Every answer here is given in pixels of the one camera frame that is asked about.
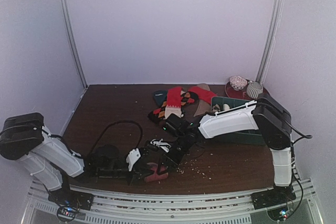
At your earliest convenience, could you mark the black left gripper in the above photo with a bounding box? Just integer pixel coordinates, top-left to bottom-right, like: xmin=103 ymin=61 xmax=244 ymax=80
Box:
xmin=98 ymin=162 xmax=154 ymax=187

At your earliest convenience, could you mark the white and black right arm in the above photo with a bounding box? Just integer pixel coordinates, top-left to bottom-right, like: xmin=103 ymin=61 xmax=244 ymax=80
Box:
xmin=158 ymin=98 xmax=292 ymax=204

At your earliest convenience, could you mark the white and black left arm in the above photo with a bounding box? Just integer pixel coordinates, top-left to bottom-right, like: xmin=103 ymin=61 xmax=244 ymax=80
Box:
xmin=1 ymin=112 xmax=154 ymax=205

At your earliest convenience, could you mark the red and cream lace sock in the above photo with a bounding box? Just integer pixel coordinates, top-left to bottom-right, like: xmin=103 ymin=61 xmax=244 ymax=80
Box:
xmin=164 ymin=87 xmax=182 ymax=119

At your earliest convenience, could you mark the dark teal sock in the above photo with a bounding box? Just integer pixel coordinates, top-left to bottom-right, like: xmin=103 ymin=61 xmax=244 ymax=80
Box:
xmin=152 ymin=90 xmax=167 ymax=107

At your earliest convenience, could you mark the tan and brown ribbed sock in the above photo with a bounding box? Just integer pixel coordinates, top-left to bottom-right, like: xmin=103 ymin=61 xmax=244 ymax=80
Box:
xmin=194 ymin=83 xmax=211 ymax=117

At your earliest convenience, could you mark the black red yellow argyle sock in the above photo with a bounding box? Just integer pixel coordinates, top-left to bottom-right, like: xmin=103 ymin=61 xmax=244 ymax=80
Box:
xmin=148 ymin=90 xmax=198 ymax=124

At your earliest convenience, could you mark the rolled argyle sock in tray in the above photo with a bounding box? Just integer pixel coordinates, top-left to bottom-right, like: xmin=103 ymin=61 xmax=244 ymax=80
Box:
xmin=212 ymin=104 xmax=221 ymax=112

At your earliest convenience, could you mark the long red sock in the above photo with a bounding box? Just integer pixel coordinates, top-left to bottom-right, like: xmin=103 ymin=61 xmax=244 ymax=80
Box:
xmin=188 ymin=86 xmax=217 ymax=104

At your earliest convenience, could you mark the left round controller board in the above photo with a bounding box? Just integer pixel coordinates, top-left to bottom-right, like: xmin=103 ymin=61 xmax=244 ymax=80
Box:
xmin=56 ymin=206 xmax=79 ymax=222

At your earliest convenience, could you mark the round controller board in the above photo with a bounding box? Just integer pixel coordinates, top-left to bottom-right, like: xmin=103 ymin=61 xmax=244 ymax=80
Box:
xmin=56 ymin=206 xmax=79 ymax=222
xmin=267 ymin=207 xmax=291 ymax=222

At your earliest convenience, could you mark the green plastic divided organizer tray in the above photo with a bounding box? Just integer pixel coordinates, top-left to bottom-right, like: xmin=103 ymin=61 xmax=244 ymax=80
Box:
xmin=211 ymin=97 xmax=266 ymax=146

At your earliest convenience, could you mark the dark red round plate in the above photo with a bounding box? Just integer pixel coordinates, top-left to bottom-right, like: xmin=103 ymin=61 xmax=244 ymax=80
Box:
xmin=225 ymin=79 xmax=271 ymax=99

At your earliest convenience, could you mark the patterned white ceramic bowl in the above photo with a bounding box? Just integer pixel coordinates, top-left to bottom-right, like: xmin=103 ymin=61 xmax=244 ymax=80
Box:
xmin=229 ymin=76 xmax=248 ymax=91

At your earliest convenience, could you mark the striped grey ceramic cup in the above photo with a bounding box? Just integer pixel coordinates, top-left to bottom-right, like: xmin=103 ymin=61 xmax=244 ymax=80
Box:
xmin=246 ymin=81 xmax=264 ymax=99

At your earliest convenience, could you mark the right round controller board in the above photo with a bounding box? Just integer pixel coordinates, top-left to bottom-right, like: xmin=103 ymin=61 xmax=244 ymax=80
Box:
xmin=267 ymin=207 xmax=291 ymax=222

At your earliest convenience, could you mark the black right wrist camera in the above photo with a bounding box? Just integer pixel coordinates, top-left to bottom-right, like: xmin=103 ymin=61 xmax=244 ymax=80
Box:
xmin=163 ymin=114 xmax=191 ymax=136

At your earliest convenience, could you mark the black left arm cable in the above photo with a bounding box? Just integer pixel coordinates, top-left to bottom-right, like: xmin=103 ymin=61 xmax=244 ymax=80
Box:
xmin=88 ymin=120 xmax=144 ymax=156

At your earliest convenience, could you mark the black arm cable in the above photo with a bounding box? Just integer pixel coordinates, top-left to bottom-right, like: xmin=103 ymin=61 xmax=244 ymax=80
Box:
xmin=262 ymin=100 xmax=313 ymax=143
xmin=88 ymin=120 xmax=144 ymax=156

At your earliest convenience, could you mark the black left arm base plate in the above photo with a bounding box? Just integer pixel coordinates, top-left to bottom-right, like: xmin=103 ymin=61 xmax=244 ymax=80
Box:
xmin=47 ymin=188 xmax=94 ymax=210

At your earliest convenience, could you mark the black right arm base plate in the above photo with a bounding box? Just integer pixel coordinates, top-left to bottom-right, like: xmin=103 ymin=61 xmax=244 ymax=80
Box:
xmin=251 ymin=185 xmax=296 ymax=210

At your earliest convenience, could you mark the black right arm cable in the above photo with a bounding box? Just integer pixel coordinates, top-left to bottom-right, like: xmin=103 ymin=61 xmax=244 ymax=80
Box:
xmin=262 ymin=100 xmax=313 ymax=143

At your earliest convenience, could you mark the right aluminium corner post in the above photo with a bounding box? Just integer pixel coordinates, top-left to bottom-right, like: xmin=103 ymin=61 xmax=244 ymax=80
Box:
xmin=256 ymin=0 xmax=284 ymax=83

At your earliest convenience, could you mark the aluminium corner post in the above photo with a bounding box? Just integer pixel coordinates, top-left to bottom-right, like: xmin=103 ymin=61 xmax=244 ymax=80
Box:
xmin=256 ymin=0 xmax=284 ymax=83
xmin=60 ymin=0 xmax=88 ymax=89

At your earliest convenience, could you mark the left aluminium corner post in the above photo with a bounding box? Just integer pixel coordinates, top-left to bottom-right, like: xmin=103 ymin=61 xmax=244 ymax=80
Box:
xmin=60 ymin=0 xmax=88 ymax=89

